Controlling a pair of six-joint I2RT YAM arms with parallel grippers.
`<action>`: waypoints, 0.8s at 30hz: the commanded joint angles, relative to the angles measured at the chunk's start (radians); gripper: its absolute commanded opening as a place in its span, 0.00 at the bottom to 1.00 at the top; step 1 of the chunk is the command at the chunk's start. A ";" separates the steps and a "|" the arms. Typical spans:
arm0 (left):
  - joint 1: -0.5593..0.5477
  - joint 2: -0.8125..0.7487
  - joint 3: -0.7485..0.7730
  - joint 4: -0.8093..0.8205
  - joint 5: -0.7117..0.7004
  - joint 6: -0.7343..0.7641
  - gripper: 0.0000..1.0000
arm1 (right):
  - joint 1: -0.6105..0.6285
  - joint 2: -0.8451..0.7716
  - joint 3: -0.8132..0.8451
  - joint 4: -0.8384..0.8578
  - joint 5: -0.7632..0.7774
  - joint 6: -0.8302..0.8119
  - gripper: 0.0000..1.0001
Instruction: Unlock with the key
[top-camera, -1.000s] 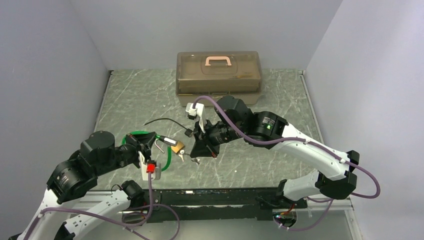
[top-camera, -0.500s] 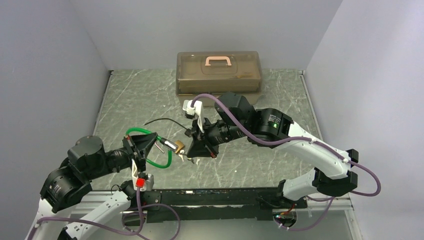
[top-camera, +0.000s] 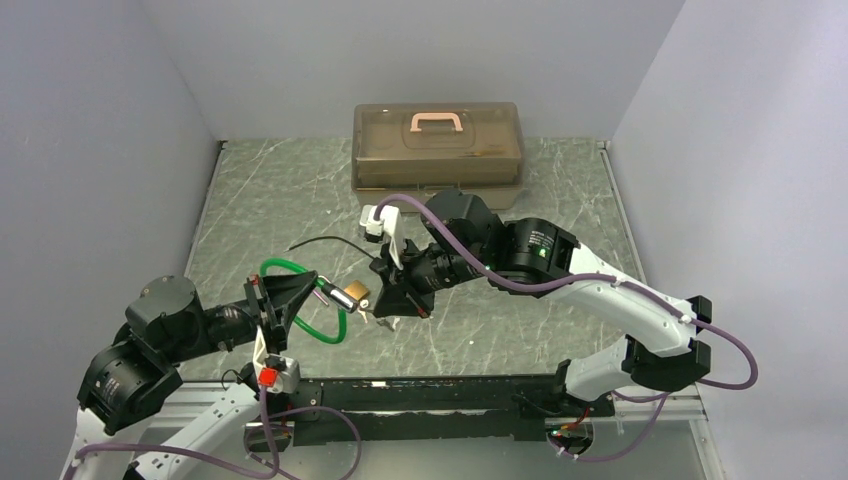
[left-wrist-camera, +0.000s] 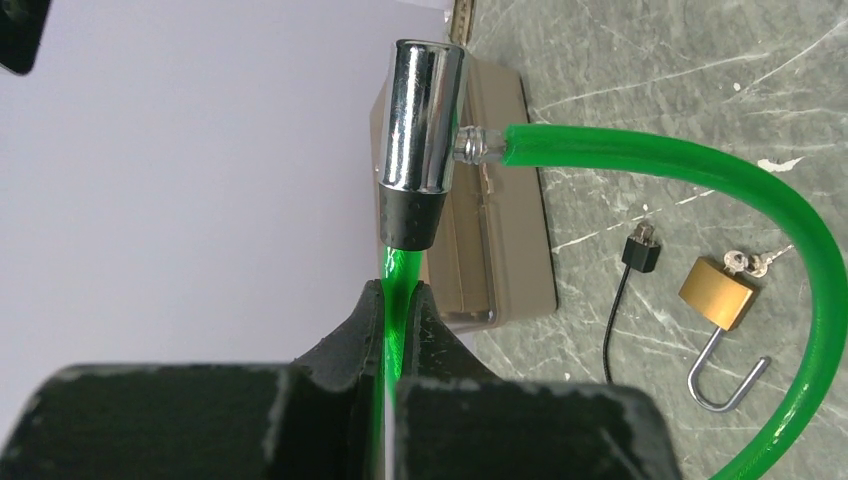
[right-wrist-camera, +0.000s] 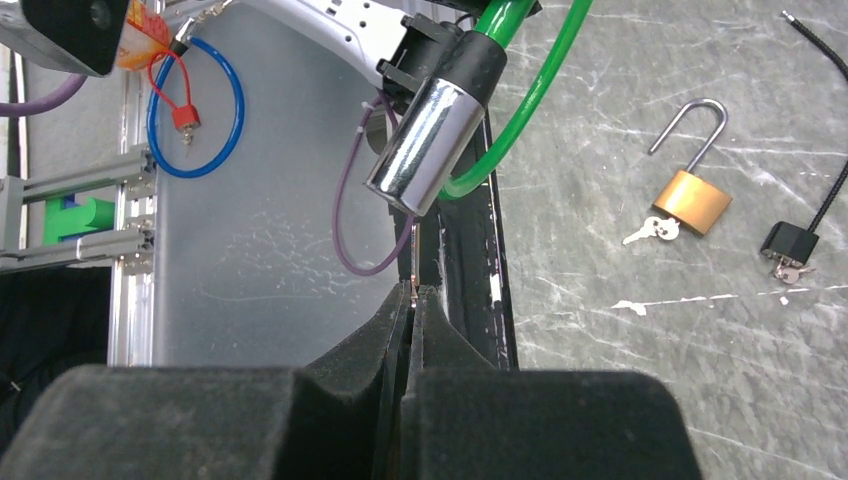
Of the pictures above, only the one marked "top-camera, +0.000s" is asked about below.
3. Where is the pink toolbox handle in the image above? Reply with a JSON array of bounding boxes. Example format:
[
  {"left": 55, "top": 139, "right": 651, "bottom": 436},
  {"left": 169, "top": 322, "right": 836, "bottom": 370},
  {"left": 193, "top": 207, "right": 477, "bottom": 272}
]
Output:
[{"left": 409, "top": 111, "right": 464, "bottom": 134}]

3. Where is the black cable lock loop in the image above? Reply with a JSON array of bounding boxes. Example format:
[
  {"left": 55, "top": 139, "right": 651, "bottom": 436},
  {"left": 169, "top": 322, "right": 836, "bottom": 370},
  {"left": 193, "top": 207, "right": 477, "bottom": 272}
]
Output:
[{"left": 288, "top": 235, "right": 379, "bottom": 261}]

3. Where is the brass padlock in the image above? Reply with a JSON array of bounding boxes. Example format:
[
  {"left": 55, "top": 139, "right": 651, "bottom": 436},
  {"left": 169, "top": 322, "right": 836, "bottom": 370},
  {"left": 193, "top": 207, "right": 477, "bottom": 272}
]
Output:
[{"left": 344, "top": 280, "right": 370, "bottom": 302}]

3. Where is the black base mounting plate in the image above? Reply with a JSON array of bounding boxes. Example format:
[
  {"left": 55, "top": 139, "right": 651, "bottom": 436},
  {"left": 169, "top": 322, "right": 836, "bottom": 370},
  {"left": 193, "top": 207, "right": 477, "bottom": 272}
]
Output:
[{"left": 268, "top": 374, "right": 615, "bottom": 447}]

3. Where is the silver padlock key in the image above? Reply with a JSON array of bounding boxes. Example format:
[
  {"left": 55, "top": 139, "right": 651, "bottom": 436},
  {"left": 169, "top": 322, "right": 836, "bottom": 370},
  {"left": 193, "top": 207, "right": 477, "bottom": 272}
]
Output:
[{"left": 358, "top": 299, "right": 370, "bottom": 324}]

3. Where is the green cable lock loop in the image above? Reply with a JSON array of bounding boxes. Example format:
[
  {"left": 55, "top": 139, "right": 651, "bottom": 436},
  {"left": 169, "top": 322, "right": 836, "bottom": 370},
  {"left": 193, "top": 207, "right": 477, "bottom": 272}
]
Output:
[{"left": 259, "top": 257, "right": 359, "bottom": 345}]

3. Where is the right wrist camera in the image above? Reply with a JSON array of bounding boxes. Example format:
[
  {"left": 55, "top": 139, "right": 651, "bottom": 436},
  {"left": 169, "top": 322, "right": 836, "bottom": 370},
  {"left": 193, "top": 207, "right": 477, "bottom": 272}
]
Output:
[{"left": 359, "top": 205, "right": 406, "bottom": 270}]

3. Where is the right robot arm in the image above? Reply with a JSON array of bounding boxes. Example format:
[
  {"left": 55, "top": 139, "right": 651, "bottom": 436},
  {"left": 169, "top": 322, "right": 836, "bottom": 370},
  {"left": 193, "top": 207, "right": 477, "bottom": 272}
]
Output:
[{"left": 360, "top": 189, "right": 711, "bottom": 415}]

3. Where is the translucent brown plastic toolbox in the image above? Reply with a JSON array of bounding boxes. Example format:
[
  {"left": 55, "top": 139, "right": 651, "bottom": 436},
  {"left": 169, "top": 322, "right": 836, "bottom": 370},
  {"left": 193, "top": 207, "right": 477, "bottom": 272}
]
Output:
[{"left": 351, "top": 102, "right": 527, "bottom": 210}]

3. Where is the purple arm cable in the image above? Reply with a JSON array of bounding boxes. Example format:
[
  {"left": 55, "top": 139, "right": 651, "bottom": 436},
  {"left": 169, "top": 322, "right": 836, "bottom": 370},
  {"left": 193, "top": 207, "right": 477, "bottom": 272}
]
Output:
[
  {"left": 62, "top": 384, "right": 364, "bottom": 480},
  {"left": 374, "top": 193, "right": 760, "bottom": 465}
]

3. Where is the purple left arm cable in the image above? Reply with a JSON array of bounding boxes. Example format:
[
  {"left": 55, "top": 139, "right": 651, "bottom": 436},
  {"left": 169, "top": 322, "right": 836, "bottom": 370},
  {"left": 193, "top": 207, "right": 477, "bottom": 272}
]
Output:
[{"left": 62, "top": 384, "right": 364, "bottom": 480}]

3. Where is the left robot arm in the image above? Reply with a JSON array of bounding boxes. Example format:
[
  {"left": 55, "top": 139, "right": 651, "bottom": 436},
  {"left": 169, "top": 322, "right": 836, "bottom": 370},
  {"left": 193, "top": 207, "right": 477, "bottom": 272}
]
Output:
[{"left": 63, "top": 271, "right": 318, "bottom": 479}]

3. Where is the small silver key pair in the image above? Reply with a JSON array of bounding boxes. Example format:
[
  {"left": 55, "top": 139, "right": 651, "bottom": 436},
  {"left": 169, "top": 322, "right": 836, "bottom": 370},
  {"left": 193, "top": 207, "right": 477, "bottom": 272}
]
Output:
[{"left": 377, "top": 318, "right": 397, "bottom": 332}]

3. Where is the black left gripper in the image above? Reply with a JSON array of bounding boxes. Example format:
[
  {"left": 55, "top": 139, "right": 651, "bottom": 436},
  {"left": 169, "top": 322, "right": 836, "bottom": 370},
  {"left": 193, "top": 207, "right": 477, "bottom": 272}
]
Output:
[{"left": 164, "top": 272, "right": 318, "bottom": 362}]

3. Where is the aluminium extrusion rail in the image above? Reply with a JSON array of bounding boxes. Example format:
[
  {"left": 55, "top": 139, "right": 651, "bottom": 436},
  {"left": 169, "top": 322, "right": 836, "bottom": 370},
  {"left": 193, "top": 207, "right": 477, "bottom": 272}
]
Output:
[{"left": 612, "top": 386, "right": 707, "bottom": 422}]

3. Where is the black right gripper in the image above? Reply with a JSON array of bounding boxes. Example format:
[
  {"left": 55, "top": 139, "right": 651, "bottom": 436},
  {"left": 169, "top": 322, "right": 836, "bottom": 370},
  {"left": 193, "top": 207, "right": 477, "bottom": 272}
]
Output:
[{"left": 373, "top": 234, "right": 490, "bottom": 319}]

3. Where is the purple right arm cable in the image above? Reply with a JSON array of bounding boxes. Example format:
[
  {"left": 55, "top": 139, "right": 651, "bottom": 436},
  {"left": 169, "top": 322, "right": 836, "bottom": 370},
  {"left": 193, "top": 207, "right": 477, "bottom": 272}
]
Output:
[{"left": 374, "top": 193, "right": 760, "bottom": 465}]

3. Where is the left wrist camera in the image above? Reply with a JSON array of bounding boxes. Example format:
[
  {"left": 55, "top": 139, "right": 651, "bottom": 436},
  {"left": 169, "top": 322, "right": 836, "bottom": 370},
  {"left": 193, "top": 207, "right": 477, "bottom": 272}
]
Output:
[{"left": 252, "top": 328, "right": 301, "bottom": 394}]

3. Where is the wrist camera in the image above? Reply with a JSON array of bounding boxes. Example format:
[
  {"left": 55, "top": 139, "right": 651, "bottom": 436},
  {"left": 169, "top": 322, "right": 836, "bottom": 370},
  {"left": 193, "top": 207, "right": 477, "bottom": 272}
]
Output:
[
  {"left": 252, "top": 328, "right": 301, "bottom": 394},
  {"left": 359, "top": 205, "right": 406, "bottom": 270}
]

